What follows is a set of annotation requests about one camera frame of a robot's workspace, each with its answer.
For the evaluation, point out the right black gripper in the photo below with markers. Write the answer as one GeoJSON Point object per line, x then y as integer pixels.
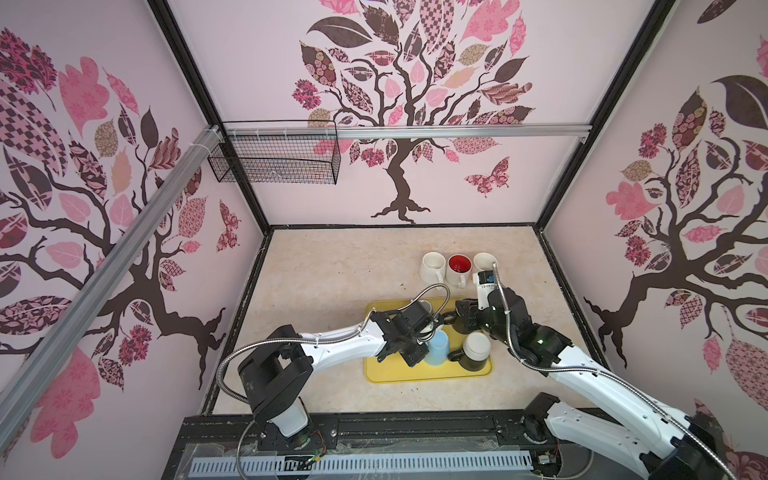
{"type": "Point", "coordinates": [472, 315]}

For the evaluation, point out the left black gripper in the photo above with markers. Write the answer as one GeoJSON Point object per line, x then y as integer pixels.
{"type": "Point", "coordinates": [421, 352]}

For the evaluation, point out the light blue mug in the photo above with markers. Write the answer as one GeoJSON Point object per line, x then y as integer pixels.
{"type": "Point", "coordinates": [438, 349]}

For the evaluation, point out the pale pink mug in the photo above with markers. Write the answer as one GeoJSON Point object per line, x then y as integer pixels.
{"type": "Point", "coordinates": [484, 261]}

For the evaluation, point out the white ribbed-base mug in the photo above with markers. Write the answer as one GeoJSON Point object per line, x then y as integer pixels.
{"type": "Point", "coordinates": [432, 268]}

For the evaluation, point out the white mug red interior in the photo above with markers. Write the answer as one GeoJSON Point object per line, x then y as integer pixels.
{"type": "Point", "coordinates": [458, 271]}

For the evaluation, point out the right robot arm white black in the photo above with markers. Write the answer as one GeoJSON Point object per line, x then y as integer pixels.
{"type": "Point", "coordinates": [646, 436]}

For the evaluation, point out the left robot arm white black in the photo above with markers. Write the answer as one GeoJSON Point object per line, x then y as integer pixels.
{"type": "Point", "coordinates": [275, 372]}

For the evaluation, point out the black mug white base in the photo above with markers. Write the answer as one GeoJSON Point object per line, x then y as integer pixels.
{"type": "Point", "coordinates": [473, 353]}

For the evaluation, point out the all black mug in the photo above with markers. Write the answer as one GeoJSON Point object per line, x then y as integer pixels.
{"type": "Point", "coordinates": [464, 325]}

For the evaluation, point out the yellow plastic tray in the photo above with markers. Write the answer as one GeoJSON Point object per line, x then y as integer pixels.
{"type": "Point", "coordinates": [394, 369]}

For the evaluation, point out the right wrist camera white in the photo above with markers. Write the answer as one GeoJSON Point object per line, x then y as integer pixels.
{"type": "Point", "coordinates": [485, 284]}

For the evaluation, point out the white slotted cable duct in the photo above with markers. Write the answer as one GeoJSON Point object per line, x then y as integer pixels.
{"type": "Point", "coordinates": [354, 464]}

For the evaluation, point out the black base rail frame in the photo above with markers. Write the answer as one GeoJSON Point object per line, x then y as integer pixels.
{"type": "Point", "coordinates": [404, 432]}

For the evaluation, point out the back aluminium rail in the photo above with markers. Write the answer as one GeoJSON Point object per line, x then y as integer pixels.
{"type": "Point", "coordinates": [412, 132]}

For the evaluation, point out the aluminium rail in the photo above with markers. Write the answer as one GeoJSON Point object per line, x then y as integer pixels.
{"type": "Point", "coordinates": [412, 132]}
{"type": "Point", "coordinates": [35, 375]}

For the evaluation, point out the black wire basket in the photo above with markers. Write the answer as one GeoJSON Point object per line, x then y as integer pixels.
{"type": "Point", "coordinates": [278, 151]}

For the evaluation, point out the left aluminium rail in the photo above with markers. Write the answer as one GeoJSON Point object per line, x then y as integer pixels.
{"type": "Point", "coordinates": [35, 375]}

